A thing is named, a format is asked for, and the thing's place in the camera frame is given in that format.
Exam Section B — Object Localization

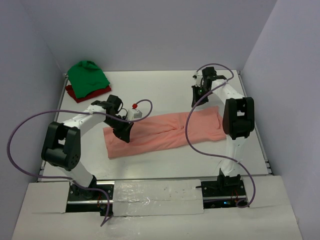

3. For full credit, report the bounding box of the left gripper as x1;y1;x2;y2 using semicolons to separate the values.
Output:
104;115;134;143

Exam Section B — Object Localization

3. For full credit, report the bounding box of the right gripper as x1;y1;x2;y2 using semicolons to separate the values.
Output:
192;84;212;108

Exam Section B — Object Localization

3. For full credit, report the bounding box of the pink t shirt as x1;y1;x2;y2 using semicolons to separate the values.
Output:
103;106;226;159

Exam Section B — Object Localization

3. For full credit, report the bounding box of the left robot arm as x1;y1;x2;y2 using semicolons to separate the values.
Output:
41;95;142;200

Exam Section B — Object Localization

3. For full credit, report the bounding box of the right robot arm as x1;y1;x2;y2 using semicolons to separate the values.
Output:
190;63;255;196

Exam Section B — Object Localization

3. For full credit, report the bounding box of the red folded t shirt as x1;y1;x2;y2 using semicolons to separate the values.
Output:
65;85;112;104

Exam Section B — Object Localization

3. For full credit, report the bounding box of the silver taped panel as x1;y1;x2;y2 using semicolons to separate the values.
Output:
112;179;204;217

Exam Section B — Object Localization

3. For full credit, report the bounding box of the green folded t shirt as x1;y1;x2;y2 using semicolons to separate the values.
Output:
67;60;110;98

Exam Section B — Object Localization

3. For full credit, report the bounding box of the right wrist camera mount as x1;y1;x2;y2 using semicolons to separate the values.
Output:
192;71;203;87

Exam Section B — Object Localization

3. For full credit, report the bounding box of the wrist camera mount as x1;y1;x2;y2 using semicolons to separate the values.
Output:
126;103;143;121
192;71;203;87

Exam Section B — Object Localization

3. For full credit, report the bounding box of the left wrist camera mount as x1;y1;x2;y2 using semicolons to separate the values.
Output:
126;103;143;121

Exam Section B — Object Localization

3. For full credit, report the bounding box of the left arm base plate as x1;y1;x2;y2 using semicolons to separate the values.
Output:
65;180;115;217

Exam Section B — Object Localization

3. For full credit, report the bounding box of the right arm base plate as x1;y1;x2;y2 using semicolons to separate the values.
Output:
195;179;248;209

